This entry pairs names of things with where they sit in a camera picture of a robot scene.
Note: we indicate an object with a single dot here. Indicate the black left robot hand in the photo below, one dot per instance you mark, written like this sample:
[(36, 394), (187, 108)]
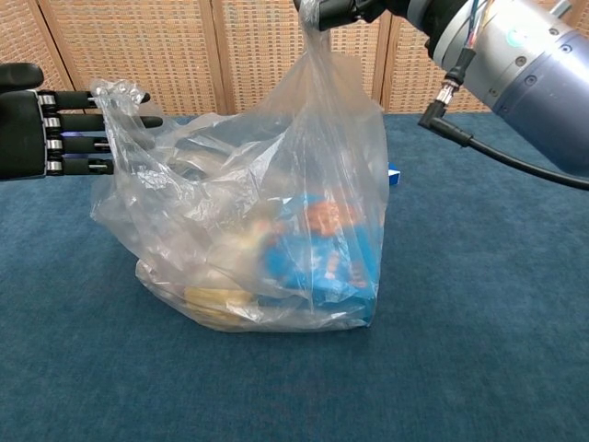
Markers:
[(20, 133)]

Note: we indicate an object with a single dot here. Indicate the blue white snake puzzle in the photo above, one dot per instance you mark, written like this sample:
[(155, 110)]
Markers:
[(395, 175)]

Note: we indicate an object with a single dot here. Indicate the woven rattan folding screen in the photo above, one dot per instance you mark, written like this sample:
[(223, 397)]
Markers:
[(184, 50)]

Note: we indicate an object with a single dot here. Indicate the clear plastic shopping bag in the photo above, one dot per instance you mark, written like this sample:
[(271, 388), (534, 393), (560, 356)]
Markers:
[(221, 202)]

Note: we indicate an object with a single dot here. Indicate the yellow round bun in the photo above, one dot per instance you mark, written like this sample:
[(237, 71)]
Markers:
[(216, 301)]

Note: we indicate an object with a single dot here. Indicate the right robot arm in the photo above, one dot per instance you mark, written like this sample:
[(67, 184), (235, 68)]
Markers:
[(529, 60)]

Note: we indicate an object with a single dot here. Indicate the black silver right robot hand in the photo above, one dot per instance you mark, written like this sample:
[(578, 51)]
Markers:
[(349, 10)]

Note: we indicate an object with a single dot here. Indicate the blue snack box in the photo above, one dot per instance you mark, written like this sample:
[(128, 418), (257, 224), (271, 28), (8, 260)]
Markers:
[(322, 271)]

